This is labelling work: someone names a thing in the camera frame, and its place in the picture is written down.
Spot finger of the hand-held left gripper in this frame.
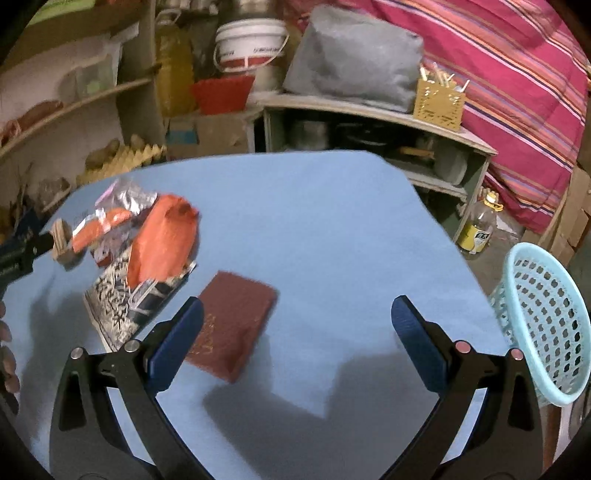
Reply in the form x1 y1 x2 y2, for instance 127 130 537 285
0 228 54 296

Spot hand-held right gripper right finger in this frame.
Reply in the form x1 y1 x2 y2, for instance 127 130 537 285
392 295 544 480

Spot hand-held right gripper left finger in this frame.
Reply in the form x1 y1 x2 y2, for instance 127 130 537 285
48 296 206 480

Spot brown paper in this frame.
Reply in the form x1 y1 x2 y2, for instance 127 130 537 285
50 219 77 268

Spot maroon small box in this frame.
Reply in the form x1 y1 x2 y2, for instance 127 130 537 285
185 271 279 384

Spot black white patterned packet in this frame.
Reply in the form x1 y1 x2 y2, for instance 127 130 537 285
83 256 197 352

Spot orange white snack wrapper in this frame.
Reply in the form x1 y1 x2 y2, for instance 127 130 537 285
69 208 139 259

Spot orange plastic bag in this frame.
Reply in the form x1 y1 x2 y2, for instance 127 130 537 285
127 194 200 287

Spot light blue plastic basket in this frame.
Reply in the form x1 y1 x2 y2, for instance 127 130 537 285
487 243 591 409

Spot person's left hand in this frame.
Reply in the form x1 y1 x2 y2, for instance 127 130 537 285
0 300 21 395

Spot large potato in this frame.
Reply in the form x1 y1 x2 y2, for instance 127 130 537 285
85 138 121 169

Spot yellow label oil bottle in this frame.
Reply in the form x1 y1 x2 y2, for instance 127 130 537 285
457 191 504 254

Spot blue tablecloth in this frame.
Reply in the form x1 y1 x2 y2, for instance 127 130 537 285
0 148 513 480

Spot yellow egg tray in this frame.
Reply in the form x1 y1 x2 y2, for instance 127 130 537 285
76 143 168 185

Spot red mesh bag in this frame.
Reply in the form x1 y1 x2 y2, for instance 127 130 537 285
0 99 65 144

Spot wooden shelf unit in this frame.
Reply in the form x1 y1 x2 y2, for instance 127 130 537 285
0 0 168 222

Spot clear plastic container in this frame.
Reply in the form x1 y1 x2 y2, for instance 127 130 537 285
60 55 116 100

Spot stack of cardboard pieces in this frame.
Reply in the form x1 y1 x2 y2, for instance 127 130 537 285
540 166 591 264

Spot cardboard box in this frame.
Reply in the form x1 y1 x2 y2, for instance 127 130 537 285
166 108 262 160

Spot dark frying pan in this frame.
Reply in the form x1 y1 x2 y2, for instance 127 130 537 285
335 122 393 148

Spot low wooden cabinet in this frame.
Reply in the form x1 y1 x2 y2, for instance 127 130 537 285
259 95 499 232

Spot small steel pot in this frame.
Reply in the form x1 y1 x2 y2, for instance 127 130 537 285
288 119 331 151

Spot yellow perforated utensil holder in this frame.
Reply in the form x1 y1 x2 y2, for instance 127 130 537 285
413 78 465 132

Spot large cooking oil jug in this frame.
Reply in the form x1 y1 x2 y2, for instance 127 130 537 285
154 9 197 118

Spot red woven bowl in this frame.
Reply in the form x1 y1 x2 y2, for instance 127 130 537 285
190 76 256 115

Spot bundle of wooden utensils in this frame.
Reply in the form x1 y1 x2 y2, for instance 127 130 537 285
418 62 472 93

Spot red striped cloth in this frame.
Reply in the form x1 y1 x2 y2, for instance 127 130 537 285
300 0 591 234

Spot grey fabric bag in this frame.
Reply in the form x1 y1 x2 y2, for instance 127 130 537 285
283 4 424 114

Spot white plastic bucket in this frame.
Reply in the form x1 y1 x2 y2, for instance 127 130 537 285
213 19 289 73

